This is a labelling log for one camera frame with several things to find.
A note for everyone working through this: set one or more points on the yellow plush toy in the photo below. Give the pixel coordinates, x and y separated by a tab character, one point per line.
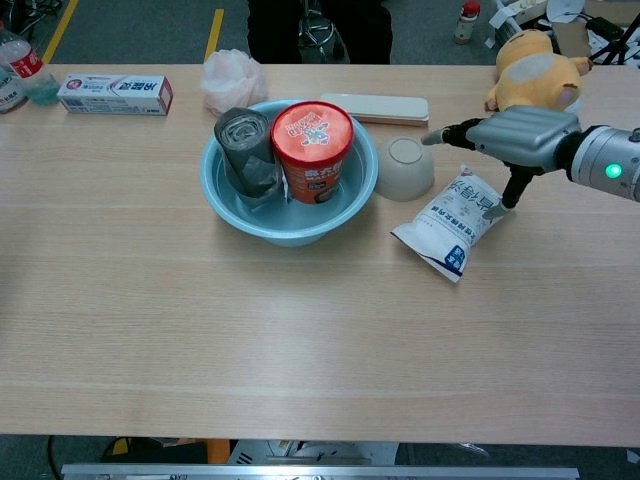
537	75

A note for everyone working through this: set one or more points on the clear bottle red label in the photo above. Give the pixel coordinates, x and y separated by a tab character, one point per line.
27	65

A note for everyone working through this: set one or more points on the person in black trousers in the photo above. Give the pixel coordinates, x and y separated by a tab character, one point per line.
272	30

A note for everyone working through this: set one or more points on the brown cardboard box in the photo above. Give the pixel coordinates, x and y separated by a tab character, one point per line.
571	40

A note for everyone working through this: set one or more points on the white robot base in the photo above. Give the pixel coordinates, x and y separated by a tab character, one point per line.
320	452

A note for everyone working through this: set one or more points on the beige oblong cutlery case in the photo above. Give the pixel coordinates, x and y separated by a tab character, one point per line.
385	107

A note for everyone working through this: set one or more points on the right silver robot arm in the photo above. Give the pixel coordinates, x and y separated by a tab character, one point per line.
610	165

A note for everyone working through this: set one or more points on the orange instant noodle cup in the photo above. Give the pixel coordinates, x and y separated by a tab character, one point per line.
312	145

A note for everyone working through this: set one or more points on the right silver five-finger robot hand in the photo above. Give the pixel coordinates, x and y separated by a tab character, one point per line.
525	135

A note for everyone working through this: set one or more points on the light blue plastic basin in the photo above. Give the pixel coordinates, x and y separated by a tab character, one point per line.
295	231

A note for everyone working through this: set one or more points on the beige ceramic bowl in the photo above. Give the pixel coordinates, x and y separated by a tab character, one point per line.
405	170

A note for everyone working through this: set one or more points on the pink plastic bag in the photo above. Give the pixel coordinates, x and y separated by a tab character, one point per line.
231	80

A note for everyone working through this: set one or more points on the white pink toothpaste box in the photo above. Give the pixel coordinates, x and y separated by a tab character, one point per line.
115	94

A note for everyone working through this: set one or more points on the aluminium profile rail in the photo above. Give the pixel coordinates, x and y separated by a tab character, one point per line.
320	472

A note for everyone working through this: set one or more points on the clear bottle white label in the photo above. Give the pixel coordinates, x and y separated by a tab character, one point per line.
9	97

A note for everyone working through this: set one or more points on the grey garbage bag roll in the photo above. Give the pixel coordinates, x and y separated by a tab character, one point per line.
247	155

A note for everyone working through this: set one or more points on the white snack packet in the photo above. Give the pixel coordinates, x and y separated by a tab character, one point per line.
450	225

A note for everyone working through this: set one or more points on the white bottle red cap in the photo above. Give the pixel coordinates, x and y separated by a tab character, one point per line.
467	22

